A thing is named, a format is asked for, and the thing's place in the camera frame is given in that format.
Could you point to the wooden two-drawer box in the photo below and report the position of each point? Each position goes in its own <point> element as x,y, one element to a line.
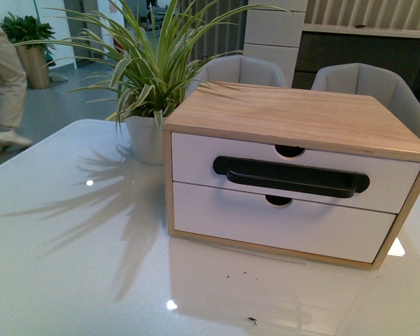
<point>320,121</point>

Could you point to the white lower drawer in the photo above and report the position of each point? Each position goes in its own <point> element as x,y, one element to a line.
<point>309,227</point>

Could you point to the white drawer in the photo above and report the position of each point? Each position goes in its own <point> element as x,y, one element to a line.
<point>309,227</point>
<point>390,180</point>

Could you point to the white upper drawer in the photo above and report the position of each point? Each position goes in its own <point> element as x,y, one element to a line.
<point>390,180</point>

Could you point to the white plant pot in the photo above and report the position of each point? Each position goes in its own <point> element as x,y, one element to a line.
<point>146,140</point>

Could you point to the grey left chair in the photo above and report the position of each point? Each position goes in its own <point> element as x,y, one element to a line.
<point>239,69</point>

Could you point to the grey chair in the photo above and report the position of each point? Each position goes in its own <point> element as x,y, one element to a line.
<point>239,69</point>
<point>385,86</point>

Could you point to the green spider plant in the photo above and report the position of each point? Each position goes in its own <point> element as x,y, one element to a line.
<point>150,74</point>

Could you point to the white stacked cabinet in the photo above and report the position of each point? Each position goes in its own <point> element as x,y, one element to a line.
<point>273,33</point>

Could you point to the grey right chair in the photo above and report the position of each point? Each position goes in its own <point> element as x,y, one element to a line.
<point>385,86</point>

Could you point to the gold floor planter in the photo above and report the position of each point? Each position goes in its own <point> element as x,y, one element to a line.
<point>34,63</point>

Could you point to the walking person beige clothes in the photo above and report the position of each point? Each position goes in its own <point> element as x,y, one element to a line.
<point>13,87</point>

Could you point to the background potted plant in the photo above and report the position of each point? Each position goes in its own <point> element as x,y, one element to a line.
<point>28,30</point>

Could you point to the black drawer handle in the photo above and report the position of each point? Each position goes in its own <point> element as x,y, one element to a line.
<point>290,177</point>

